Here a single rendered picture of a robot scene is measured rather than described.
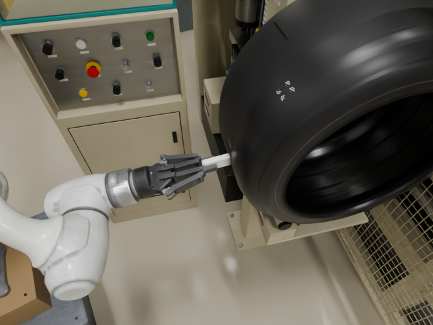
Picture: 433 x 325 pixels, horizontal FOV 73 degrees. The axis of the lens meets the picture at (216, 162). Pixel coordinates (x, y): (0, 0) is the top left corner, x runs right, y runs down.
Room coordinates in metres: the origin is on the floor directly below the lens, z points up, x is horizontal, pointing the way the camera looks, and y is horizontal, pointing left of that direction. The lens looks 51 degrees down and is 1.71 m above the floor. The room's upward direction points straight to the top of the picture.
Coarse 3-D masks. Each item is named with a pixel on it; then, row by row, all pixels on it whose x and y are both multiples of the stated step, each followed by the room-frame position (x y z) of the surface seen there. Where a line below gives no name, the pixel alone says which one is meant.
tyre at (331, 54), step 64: (320, 0) 0.59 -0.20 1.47; (384, 0) 0.55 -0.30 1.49; (256, 64) 0.53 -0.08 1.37; (320, 64) 0.43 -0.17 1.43; (384, 64) 0.41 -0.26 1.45; (256, 128) 0.41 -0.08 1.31; (320, 128) 0.37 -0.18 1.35; (384, 128) 0.68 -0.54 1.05; (256, 192) 0.36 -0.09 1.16; (320, 192) 0.52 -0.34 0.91; (384, 192) 0.45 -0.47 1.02
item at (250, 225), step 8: (272, 0) 0.87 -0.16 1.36; (280, 0) 0.82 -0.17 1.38; (288, 0) 0.78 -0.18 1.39; (272, 8) 0.86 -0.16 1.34; (280, 8) 0.81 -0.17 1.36; (272, 16) 0.86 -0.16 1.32; (248, 208) 0.81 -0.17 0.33; (240, 216) 0.90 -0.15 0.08; (248, 216) 0.79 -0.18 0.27; (248, 224) 0.78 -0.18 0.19; (256, 224) 0.79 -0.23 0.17; (248, 232) 0.78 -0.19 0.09; (256, 232) 0.80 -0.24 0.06
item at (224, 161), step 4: (228, 156) 0.46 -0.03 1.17; (212, 160) 0.45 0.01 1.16; (216, 160) 0.45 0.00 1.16; (220, 160) 0.45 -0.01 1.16; (224, 160) 0.45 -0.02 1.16; (228, 160) 0.46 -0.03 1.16; (204, 164) 0.44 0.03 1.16; (208, 164) 0.44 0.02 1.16; (216, 164) 0.45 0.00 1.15; (220, 164) 0.45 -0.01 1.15; (224, 164) 0.45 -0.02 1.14; (228, 164) 0.46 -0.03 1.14
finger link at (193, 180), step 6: (198, 174) 0.42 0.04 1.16; (186, 180) 0.40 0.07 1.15; (192, 180) 0.40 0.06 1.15; (198, 180) 0.41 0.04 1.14; (174, 186) 0.39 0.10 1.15; (180, 186) 0.39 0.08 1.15; (186, 186) 0.39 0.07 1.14; (192, 186) 0.40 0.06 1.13; (168, 192) 0.37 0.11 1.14; (180, 192) 0.38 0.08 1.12
